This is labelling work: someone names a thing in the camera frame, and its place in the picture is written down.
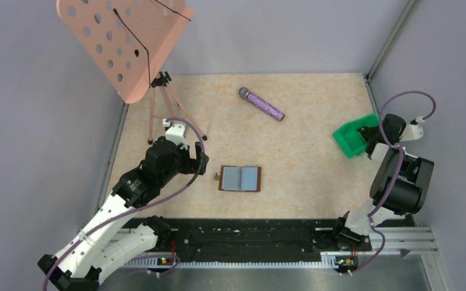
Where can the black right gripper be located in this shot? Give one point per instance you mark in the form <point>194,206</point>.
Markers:
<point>373,130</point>

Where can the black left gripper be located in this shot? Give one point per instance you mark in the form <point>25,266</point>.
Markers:
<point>192,165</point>

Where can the brown leather card holder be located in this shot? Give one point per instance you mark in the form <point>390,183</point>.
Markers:
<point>239,179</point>

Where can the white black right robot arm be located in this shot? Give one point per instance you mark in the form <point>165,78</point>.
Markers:
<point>401,182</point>

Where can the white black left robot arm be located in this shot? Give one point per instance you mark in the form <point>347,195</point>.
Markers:
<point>87,261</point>

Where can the green plastic bin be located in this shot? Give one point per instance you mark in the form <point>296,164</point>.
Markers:
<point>348,137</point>

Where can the purple glitter microphone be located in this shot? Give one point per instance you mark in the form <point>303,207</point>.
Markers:
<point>260,103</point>

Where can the pink music stand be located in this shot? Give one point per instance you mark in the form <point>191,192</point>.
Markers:
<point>128,40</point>

